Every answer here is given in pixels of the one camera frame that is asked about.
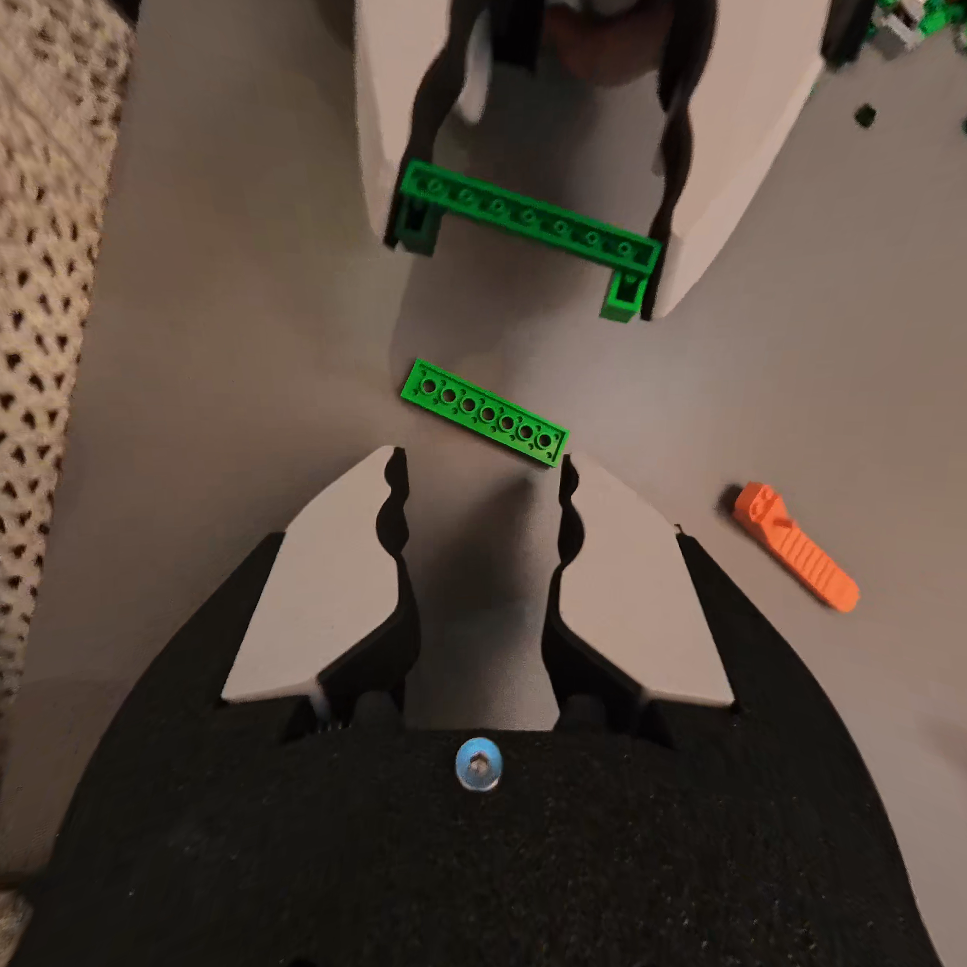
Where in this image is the wide green lego plate with holes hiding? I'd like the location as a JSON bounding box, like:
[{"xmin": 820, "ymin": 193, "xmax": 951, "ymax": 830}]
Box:
[{"xmin": 400, "ymin": 359, "xmax": 569, "ymax": 468}]

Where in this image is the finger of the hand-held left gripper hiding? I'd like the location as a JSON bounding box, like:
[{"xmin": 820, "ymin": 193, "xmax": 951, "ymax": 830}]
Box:
[
  {"xmin": 641, "ymin": 0, "xmax": 830, "ymax": 322},
  {"xmin": 354, "ymin": 0, "xmax": 463, "ymax": 249}
]

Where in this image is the narrow green lego plate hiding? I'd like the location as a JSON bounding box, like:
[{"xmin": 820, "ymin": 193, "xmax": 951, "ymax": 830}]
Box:
[{"xmin": 400, "ymin": 159, "xmax": 664, "ymax": 274}]

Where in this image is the small dark green grey brick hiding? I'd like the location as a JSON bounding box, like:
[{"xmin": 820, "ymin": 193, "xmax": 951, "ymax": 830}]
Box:
[{"xmin": 384, "ymin": 189, "xmax": 447, "ymax": 258}]

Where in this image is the small bright green lego brick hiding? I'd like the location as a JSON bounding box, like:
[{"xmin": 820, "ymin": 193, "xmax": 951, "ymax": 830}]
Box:
[{"xmin": 599, "ymin": 268, "xmax": 652, "ymax": 324}]

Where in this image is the pile of lego pieces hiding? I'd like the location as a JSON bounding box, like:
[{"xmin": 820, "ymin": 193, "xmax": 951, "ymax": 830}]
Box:
[{"xmin": 854, "ymin": 0, "xmax": 967, "ymax": 137}]

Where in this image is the orange brick separator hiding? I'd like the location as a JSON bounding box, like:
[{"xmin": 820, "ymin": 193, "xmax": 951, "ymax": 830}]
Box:
[{"xmin": 731, "ymin": 482, "xmax": 862, "ymax": 614}]

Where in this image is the cream knit sweater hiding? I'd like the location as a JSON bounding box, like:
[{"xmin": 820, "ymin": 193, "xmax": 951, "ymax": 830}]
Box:
[{"xmin": 0, "ymin": 0, "xmax": 139, "ymax": 715}]

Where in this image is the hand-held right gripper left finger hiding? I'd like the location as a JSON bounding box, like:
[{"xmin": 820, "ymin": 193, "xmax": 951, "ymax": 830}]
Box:
[{"xmin": 221, "ymin": 446, "xmax": 420, "ymax": 707}]

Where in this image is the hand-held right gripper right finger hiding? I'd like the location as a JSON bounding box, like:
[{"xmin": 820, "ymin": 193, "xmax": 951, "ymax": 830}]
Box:
[{"xmin": 542, "ymin": 453, "xmax": 736, "ymax": 711}]

